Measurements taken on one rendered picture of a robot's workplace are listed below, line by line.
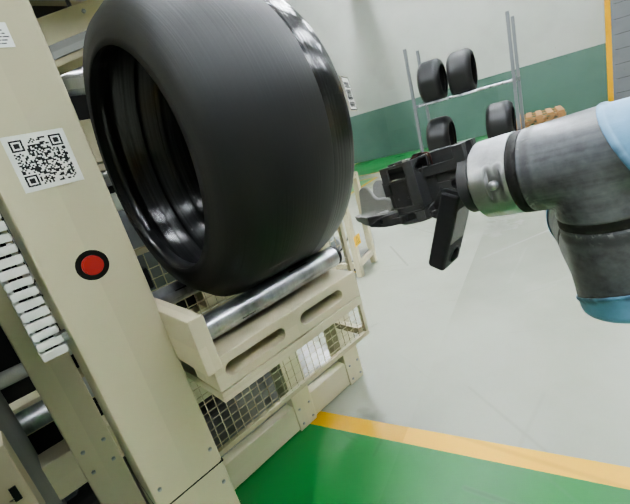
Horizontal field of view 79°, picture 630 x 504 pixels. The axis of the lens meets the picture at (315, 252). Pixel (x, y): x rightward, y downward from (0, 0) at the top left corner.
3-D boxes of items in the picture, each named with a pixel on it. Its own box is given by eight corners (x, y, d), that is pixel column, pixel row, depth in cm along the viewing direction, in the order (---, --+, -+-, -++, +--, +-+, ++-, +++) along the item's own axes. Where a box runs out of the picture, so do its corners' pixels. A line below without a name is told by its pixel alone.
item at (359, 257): (362, 277, 308) (339, 180, 286) (301, 279, 341) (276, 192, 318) (377, 260, 336) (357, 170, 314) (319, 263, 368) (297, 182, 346)
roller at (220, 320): (204, 352, 64) (200, 332, 61) (189, 337, 66) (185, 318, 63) (342, 267, 85) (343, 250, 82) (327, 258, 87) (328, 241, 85)
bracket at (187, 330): (208, 378, 59) (186, 322, 56) (128, 329, 89) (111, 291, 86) (227, 366, 61) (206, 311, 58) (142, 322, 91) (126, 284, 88)
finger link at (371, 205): (348, 189, 62) (393, 176, 54) (359, 224, 63) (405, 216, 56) (335, 195, 60) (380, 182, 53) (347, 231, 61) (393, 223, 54)
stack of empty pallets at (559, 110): (570, 133, 699) (568, 108, 686) (514, 144, 747) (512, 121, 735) (567, 125, 799) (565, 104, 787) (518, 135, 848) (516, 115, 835)
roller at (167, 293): (146, 316, 82) (136, 298, 83) (142, 320, 86) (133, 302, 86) (270, 254, 104) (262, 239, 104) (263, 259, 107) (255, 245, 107)
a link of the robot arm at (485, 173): (545, 198, 46) (514, 225, 40) (503, 205, 50) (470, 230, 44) (527, 124, 44) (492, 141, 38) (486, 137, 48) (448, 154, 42)
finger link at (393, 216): (379, 209, 59) (428, 198, 52) (383, 220, 59) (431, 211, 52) (360, 219, 56) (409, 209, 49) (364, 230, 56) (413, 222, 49)
